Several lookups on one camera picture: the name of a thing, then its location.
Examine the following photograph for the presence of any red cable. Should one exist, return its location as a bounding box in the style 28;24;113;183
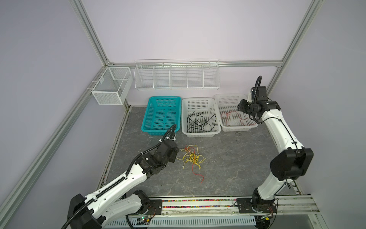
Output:
220;110;257;127

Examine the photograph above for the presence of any cable bundle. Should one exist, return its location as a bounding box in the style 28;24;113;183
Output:
176;144;206;184

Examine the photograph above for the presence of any black cable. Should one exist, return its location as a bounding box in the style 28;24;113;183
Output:
187;110;217;134

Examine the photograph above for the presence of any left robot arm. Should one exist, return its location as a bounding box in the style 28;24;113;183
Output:
62;139;179;229

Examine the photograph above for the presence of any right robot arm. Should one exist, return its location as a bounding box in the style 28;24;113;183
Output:
237;99;314;213

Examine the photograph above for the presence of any right white plastic basket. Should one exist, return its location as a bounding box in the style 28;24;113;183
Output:
214;94;258;132

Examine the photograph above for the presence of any white plastic basket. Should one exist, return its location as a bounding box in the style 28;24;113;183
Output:
214;94;258;132
181;97;221;138

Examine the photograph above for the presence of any teal plastic basket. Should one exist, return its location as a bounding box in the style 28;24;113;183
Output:
141;96;182;136

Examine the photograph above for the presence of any middle white plastic basket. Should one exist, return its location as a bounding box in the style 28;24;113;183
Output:
181;97;221;138

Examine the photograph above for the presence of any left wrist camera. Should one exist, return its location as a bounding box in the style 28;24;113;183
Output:
161;124;177;142

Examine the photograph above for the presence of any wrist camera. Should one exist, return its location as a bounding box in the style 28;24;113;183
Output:
161;124;177;142
247;75;268;104

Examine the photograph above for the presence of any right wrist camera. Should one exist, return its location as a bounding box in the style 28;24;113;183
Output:
247;75;268;104

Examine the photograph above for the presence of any white wire wall shelf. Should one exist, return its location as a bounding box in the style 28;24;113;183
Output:
134;59;221;90

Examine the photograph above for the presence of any white mesh wall box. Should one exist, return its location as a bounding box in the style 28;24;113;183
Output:
91;67;133;106

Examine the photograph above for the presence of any white slotted cable duct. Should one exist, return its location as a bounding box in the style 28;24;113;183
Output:
105;216;257;229

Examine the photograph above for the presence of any front aluminium rail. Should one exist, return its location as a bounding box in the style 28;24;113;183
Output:
79;196;321;219

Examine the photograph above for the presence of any aluminium cage frame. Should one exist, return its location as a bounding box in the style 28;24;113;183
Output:
1;1;324;229

